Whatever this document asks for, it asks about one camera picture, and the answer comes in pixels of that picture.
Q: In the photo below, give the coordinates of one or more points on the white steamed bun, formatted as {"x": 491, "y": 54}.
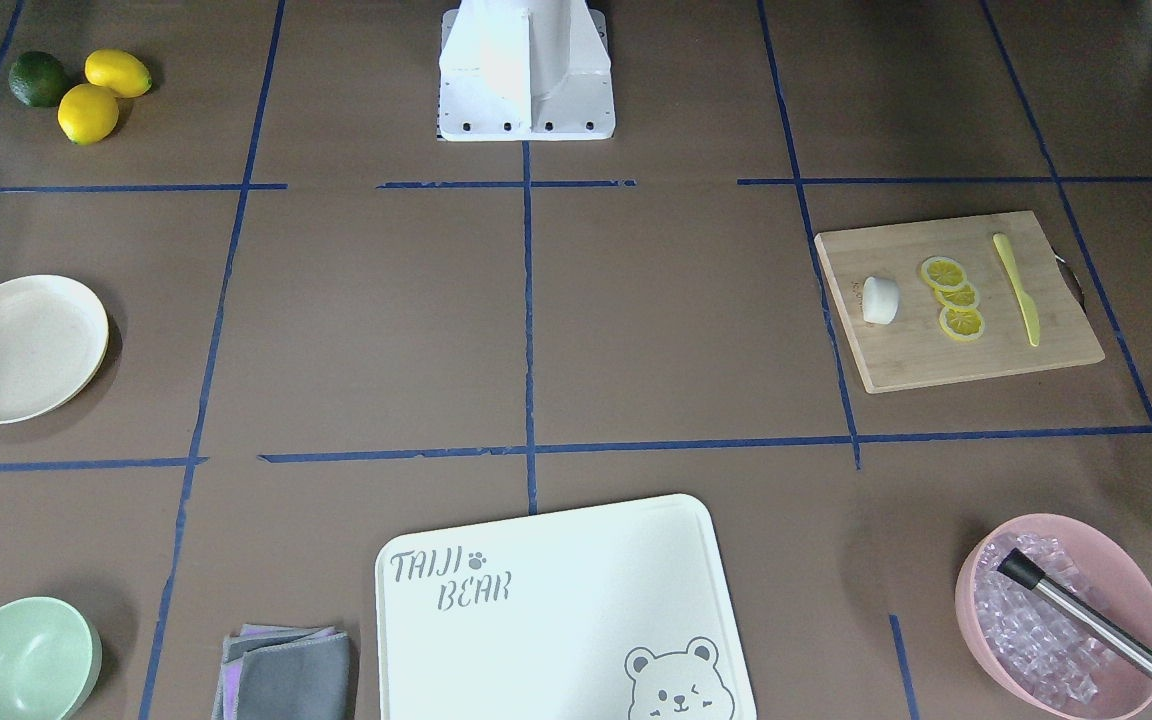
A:
{"x": 880, "y": 300}

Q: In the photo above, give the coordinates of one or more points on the cream round plate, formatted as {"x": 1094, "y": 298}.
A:
{"x": 54, "y": 334}

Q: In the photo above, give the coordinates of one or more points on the white bear tray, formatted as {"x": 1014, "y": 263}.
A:
{"x": 617, "y": 611}

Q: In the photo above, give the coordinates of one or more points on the wooden cutting board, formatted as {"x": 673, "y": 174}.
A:
{"x": 912, "y": 352}

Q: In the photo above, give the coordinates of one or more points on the lemon slice top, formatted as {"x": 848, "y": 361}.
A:
{"x": 942, "y": 273}

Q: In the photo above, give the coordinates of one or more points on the lemon slice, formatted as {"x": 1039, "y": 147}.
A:
{"x": 942, "y": 273}
{"x": 962, "y": 299}
{"x": 963, "y": 325}

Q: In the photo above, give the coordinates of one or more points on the lemon slice bottom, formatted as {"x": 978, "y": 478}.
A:
{"x": 963, "y": 325}

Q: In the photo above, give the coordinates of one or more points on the lemon slice middle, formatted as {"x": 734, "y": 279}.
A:
{"x": 962, "y": 299}

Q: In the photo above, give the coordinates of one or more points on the grey purple folded cloth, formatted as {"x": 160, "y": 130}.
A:
{"x": 283, "y": 672}

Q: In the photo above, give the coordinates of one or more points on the yellow plastic knife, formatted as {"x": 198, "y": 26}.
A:
{"x": 1026, "y": 303}

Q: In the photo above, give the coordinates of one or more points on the yellow lemon upper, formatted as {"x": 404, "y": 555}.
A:
{"x": 122, "y": 73}

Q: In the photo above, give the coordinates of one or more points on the yellow lemon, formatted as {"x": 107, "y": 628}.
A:
{"x": 122, "y": 73}
{"x": 88, "y": 113}

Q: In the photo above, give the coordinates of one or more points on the yellow lemon lower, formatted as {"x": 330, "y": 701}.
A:
{"x": 88, "y": 113}

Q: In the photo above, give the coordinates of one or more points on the pink bowl with ice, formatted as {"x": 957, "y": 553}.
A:
{"x": 1021, "y": 595}

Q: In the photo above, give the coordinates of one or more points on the metal scoop black tip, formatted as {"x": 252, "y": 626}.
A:
{"x": 1106, "y": 630}

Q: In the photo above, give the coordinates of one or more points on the green lime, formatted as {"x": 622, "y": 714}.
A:
{"x": 38, "y": 80}

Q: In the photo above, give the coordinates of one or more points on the green bowl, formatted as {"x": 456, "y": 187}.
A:
{"x": 50, "y": 659}

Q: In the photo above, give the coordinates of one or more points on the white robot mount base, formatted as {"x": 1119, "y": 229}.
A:
{"x": 525, "y": 71}

